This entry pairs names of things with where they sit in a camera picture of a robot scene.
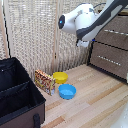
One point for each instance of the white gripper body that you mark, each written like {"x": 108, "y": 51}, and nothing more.
{"x": 83, "y": 43}

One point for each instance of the blue plastic bowl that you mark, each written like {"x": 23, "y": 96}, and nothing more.
{"x": 67, "y": 91}

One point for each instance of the yellow plastic bowl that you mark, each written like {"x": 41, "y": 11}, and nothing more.
{"x": 60, "y": 77}

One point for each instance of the brown wooden drawer cabinet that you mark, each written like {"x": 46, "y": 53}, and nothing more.
{"x": 96, "y": 65}

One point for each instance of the colourful printed carton box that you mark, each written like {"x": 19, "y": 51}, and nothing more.
{"x": 44, "y": 82}

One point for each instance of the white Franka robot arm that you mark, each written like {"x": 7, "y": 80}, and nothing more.
{"x": 85, "y": 21}

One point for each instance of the black fabric storage box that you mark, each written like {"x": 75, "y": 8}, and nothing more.
{"x": 16, "y": 100}

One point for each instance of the woven bamboo folding screen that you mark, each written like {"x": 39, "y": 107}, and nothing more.
{"x": 30, "y": 33}

